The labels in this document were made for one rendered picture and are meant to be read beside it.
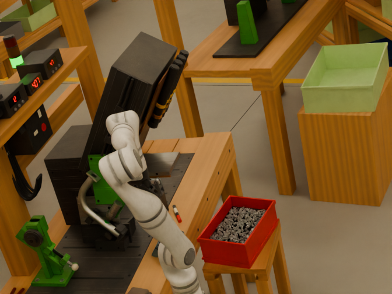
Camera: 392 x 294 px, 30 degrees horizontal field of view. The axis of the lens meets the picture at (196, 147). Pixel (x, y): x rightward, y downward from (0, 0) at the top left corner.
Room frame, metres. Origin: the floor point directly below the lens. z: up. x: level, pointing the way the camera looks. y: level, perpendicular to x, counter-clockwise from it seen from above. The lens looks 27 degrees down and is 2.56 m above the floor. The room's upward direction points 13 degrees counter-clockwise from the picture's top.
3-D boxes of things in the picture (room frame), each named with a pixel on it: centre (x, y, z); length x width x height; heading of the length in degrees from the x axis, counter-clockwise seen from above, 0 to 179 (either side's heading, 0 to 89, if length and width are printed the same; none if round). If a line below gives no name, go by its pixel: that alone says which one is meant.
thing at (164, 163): (2.75, 0.28, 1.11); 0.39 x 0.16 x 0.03; 69
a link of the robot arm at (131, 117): (2.11, 0.20, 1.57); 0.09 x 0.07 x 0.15; 90
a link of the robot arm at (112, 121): (2.07, 0.22, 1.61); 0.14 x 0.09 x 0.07; 0
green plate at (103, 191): (2.62, 0.37, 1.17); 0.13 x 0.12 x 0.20; 159
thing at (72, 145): (2.86, 0.50, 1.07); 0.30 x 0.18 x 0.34; 159
